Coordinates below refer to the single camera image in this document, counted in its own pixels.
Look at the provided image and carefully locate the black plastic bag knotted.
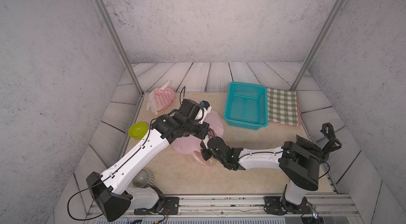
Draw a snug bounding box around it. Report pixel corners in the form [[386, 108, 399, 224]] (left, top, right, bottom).
[[296, 122, 342, 161]]

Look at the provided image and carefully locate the aluminium frame post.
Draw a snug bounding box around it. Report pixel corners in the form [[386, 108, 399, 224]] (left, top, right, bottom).
[[93, 0, 144, 95], [290, 0, 346, 91]]

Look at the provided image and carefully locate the silver ribbed metal cup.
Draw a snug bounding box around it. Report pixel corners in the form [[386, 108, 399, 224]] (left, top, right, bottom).
[[132, 169, 155, 188]]

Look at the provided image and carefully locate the green plastic bowl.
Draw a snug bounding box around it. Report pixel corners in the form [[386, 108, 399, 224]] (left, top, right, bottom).
[[128, 122, 149, 139]]

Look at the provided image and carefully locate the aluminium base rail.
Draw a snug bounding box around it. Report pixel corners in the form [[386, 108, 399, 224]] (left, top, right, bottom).
[[85, 193, 362, 224]]

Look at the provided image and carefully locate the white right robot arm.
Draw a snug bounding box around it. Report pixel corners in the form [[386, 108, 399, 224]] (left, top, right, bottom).
[[200, 136, 329, 217]]

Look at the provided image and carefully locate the pink plastic bag apple print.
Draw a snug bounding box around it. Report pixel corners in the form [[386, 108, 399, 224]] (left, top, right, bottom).
[[172, 109, 225, 166]]

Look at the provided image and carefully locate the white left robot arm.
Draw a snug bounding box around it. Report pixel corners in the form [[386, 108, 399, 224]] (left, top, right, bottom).
[[86, 99, 211, 222]]

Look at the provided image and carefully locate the right aluminium frame post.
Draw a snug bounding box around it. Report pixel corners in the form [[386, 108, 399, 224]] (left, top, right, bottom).
[[290, 0, 346, 91]]

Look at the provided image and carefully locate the left aluminium frame post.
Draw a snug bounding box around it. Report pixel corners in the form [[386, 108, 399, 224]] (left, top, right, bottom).
[[93, 0, 144, 95]]

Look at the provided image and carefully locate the teal plastic perforated basket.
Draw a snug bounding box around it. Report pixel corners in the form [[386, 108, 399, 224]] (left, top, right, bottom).
[[224, 82, 269, 131]]

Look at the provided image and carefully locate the green white checkered cloth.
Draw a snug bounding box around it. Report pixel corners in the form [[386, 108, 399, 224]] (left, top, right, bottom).
[[267, 88, 301, 127]]

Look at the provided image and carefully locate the pink white striped tied bag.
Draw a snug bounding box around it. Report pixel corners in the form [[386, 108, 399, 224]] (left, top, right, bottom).
[[147, 80, 176, 115]]

